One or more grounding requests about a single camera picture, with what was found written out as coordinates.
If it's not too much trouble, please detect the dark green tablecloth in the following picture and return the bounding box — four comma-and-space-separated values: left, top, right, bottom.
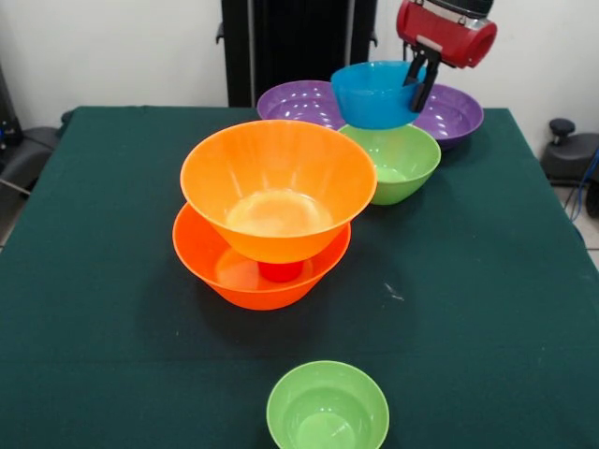
0, 105, 599, 449

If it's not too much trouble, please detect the blue cable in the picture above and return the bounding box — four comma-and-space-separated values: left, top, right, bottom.
564, 148, 599, 222

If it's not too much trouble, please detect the large orange plastic bowl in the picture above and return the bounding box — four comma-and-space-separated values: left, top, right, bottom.
171, 201, 353, 311
180, 119, 379, 265

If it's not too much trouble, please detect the black round knob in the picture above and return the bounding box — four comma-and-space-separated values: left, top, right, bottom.
548, 118, 577, 146

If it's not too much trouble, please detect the purple plastic bowl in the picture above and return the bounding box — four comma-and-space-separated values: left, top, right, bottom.
411, 83, 485, 152
256, 80, 347, 132

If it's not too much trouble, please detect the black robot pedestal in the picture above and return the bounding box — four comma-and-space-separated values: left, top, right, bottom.
215, 0, 379, 109

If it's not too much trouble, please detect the red plastic cup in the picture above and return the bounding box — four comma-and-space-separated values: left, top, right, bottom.
257, 260, 303, 283

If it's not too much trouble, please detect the small green plastic bowl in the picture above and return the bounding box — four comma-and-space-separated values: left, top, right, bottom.
266, 359, 391, 449

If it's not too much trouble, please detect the medium green plastic bowl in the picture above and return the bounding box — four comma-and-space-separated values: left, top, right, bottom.
337, 123, 442, 206

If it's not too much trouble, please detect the dark brown rounded base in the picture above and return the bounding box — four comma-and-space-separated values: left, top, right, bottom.
541, 133, 599, 184

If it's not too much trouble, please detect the black device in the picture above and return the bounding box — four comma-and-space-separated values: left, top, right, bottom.
0, 63, 23, 150

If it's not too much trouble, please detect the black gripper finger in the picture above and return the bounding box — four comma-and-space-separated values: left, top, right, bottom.
411, 57, 442, 114
402, 53, 429, 88

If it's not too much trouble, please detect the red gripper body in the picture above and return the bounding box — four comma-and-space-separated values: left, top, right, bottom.
396, 0, 499, 70

